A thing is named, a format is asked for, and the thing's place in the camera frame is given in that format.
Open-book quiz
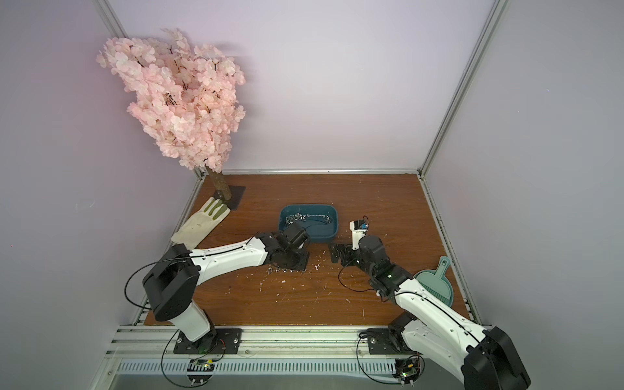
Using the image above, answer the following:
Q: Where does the teal plastic storage box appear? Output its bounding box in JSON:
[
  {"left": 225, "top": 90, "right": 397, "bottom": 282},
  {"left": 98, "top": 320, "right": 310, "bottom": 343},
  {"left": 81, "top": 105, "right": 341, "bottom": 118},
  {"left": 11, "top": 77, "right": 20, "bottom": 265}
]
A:
[{"left": 279, "top": 204, "right": 339, "bottom": 243}]

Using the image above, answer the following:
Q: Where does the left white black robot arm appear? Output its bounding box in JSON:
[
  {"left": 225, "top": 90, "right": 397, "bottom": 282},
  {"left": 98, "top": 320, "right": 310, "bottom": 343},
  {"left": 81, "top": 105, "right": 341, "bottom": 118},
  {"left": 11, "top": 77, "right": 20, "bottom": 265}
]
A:
[{"left": 142, "top": 224, "right": 310, "bottom": 344}]

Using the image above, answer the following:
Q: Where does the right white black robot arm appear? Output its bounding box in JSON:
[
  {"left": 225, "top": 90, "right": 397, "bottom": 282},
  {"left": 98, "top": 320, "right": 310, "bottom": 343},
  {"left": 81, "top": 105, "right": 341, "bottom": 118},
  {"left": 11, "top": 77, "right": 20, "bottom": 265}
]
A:
[{"left": 329, "top": 236, "right": 531, "bottom": 389}]

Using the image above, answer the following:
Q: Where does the teal plastic dustpan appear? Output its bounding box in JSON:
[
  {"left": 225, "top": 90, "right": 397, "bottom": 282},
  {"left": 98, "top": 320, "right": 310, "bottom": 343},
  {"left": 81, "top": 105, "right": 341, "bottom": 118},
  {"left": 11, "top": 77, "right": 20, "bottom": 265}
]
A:
[{"left": 415, "top": 256, "right": 454, "bottom": 306}]

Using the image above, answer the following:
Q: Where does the white green work glove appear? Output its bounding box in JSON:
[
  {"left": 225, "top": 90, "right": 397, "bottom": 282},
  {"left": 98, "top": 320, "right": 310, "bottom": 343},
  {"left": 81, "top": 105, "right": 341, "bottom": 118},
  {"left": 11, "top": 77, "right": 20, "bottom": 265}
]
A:
[{"left": 171, "top": 197, "right": 231, "bottom": 250}]

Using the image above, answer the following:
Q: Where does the right small circuit board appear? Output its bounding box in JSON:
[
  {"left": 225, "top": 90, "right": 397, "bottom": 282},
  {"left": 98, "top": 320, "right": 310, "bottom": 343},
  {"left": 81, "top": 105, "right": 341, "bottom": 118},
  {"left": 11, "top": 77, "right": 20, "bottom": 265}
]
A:
[{"left": 393, "top": 355, "right": 423, "bottom": 386}]

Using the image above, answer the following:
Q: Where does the small circuit board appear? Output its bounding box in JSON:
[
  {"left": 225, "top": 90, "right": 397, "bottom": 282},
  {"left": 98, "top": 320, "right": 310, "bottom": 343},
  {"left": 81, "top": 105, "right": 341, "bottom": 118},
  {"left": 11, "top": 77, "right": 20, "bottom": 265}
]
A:
[
  {"left": 186, "top": 358, "right": 216, "bottom": 388},
  {"left": 393, "top": 355, "right": 423, "bottom": 386}
]

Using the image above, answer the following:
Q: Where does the left small circuit board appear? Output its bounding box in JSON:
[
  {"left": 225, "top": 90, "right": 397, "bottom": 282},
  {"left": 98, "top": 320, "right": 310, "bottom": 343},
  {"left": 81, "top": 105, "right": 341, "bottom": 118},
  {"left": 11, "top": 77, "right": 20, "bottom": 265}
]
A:
[{"left": 186, "top": 358, "right": 216, "bottom": 388}]

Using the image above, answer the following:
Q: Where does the pink artificial blossom tree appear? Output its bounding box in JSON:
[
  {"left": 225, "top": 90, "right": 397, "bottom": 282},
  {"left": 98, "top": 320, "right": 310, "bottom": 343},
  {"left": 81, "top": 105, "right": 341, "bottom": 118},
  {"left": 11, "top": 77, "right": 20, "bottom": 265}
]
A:
[{"left": 97, "top": 29, "right": 246, "bottom": 200}]

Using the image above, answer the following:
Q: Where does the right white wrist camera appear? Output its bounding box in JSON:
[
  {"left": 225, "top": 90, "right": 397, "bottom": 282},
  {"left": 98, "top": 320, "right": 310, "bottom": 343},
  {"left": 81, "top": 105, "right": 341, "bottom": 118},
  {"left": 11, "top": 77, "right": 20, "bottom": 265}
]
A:
[{"left": 349, "top": 219, "right": 369, "bottom": 250}]

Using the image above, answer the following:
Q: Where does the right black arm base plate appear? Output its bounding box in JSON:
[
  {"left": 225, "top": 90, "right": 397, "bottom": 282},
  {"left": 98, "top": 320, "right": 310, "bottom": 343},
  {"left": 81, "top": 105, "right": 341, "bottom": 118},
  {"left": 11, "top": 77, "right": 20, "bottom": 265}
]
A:
[{"left": 362, "top": 328, "right": 414, "bottom": 355}]

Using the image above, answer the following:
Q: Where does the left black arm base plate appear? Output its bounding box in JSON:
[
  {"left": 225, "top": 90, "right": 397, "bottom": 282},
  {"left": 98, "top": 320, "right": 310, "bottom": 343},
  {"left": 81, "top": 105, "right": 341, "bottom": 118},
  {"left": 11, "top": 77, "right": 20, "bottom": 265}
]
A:
[{"left": 173, "top": 328, "right": 243, "bottom": 355}]

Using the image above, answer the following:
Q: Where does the aluminium front rail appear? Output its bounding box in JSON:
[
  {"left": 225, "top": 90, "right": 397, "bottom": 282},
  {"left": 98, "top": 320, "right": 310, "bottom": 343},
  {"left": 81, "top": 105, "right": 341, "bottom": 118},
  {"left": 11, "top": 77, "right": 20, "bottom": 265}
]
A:
[{"left": 104, "top": 325, "right": 452, "bottom": 359}]

